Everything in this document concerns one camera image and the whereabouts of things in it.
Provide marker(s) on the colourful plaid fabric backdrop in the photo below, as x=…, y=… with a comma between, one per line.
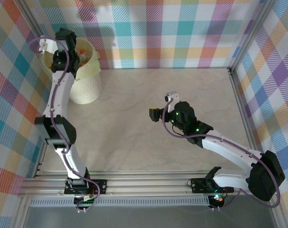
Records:
x=6, y=95
x=158, y=28
x=277, y=95

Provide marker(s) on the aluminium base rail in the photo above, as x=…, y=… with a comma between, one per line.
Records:
x=146, y=184

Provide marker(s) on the right controller circuit board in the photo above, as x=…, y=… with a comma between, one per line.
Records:
x=217, y=198

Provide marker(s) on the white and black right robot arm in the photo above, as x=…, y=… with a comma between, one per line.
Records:
x=229, y=152

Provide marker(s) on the controller circuit board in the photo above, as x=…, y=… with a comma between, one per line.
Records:
x=87, y=203
x=217, y=198

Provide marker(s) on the small orange bottle cap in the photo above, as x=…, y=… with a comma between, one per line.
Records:
x=81, y=51

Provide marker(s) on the cream ribbed plastic bin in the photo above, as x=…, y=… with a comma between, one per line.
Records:
x=87, y=90

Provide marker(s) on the aluminium frame post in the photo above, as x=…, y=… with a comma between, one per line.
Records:
x=34, y=21
x=252, y=35

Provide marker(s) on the left controller circuit board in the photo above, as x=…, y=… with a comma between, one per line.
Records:
x=87, y=203

